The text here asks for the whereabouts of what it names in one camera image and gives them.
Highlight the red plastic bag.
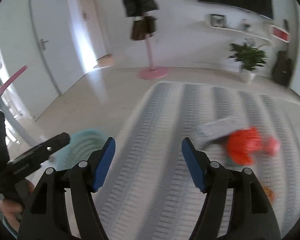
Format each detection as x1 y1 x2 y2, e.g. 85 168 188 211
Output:
226 127 262 166

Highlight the pink plastic packet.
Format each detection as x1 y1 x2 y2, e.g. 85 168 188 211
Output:
262 135 281 156

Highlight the left hand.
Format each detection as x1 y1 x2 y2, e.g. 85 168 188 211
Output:
0 179 34 235

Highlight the orange snack wrapper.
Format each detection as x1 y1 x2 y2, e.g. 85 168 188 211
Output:
262 186 275 203

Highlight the teal plastic waste basket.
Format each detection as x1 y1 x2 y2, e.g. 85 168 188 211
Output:
55 129 107 171

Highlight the striped grey white rug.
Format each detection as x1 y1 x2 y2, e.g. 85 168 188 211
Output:
65 81 300 240

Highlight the black acoustic guitar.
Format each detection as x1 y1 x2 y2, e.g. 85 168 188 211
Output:
271 19 293 87

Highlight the potted green plant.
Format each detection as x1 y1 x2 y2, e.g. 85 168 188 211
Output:
228 40 268 83

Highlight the pink coat stand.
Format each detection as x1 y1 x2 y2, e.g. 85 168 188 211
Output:
138 33 167 80

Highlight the white door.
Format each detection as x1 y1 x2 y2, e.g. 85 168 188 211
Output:
30 0 86 95

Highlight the small figurine on shelf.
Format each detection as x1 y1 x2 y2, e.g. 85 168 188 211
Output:
242 19 251 33

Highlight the framed butterfly picture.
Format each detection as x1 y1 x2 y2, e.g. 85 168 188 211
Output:
210 14 227 28

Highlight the brown hanging handbag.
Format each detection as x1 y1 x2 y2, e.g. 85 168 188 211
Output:
130 16 157 41

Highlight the white wavy wall shelf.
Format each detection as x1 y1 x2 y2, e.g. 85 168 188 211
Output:
204 21 272 44

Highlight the red white wall box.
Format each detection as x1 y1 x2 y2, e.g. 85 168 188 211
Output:
269 24 290 43

